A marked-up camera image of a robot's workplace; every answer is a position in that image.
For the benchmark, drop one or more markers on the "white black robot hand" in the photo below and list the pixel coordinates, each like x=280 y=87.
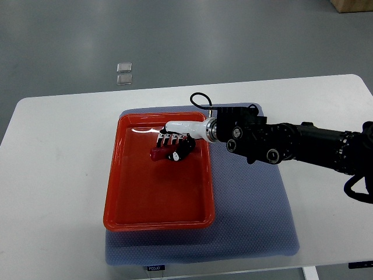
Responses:
x=193 y=130

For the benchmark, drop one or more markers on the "red plastic tray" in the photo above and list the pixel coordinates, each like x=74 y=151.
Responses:
x=162 y=195

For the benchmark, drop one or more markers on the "blue grey mesh mat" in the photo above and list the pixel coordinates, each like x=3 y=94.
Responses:
x=252 y=217

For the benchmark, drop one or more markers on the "black mat label tag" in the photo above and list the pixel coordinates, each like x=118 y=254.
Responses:
x=154 y=268

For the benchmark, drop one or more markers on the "wooden box corner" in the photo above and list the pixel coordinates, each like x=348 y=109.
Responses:
x=350 y=6

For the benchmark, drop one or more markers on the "white table leg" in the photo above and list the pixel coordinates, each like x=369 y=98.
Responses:
x=310 y=273

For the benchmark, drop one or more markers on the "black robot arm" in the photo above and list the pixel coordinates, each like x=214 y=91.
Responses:
x=246 y=133

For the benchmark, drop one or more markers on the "upper metal floor plate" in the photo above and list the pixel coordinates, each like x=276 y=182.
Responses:
x=124 y=67

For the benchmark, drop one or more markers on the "red chili pepper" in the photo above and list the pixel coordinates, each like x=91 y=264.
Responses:
x=160 y=153

